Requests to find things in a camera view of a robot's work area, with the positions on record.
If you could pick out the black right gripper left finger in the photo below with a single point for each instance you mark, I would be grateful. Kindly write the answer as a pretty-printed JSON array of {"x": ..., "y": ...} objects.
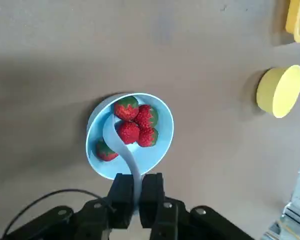
[{"x": 122, "y": 195}]

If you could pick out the yellow bowl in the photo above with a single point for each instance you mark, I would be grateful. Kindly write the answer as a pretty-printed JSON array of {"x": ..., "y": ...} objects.
[{"x": 287, "y": 92}]

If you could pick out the red strawberry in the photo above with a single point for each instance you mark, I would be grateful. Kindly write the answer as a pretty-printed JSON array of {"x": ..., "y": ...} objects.
[
  {"x": 128, "y": 133},
  {"x": 148, "y": 137},
  {"x": 126, "y": 108},
  {"x": 148, "y": 116},
  {"x": 107, "y": 152}
]

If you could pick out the pale blue plastic spoon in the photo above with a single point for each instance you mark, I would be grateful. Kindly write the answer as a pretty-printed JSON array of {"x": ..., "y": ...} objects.
[{"x": 115, "y": 145}]

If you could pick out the blue bowl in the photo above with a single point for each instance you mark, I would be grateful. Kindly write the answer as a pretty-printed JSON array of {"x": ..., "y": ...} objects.
[{"x": 162, "y": 150}]

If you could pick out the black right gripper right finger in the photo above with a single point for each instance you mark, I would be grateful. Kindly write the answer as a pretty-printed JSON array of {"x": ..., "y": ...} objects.
[{"x": 152, "y": 195}]

